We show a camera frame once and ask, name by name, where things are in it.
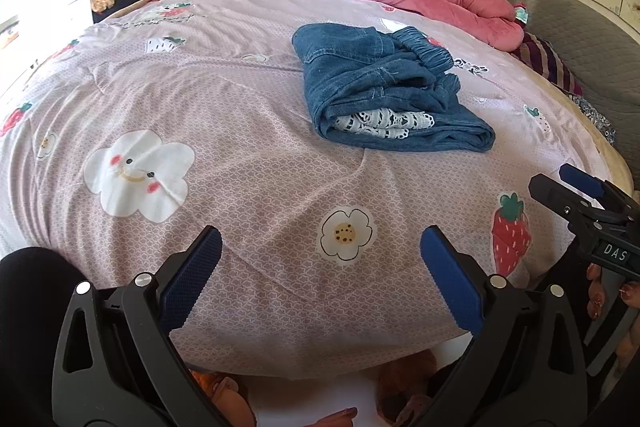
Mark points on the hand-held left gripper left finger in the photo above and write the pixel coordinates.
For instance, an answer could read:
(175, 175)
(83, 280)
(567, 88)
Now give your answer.
(192, 272)

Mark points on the pink strawberry printed quilt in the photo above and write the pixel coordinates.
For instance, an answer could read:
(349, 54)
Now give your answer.
(225, 107)

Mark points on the brown fuzzy slipper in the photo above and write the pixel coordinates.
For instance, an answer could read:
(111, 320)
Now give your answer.
(405, 372)
(222, 394)

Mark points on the grey padded headboard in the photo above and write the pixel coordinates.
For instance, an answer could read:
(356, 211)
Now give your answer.
(575, 22)

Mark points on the person's right hand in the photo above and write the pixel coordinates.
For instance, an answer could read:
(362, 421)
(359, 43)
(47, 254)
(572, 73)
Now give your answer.
(596, 292)

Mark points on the floral patterned cloth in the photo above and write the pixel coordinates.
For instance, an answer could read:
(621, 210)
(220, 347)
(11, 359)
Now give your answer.
(595, 117)

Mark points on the person's leg in black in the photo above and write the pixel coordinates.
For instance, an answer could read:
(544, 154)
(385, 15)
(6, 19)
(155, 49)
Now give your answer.
(30, 307)

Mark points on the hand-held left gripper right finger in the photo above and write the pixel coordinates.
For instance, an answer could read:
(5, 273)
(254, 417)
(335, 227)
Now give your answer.
(450, 272)

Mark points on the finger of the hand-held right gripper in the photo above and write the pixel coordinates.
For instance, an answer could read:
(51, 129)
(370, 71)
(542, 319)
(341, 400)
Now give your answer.
(555, 194)
(580, 179)

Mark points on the white dresser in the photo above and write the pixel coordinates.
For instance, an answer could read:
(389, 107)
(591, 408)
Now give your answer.
(55, 12)

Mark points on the blue denim pants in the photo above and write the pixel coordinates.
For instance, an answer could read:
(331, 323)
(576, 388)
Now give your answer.
(370, 82)

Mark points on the striped pillow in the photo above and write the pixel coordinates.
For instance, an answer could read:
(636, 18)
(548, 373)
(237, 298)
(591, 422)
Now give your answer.
(542, 59)

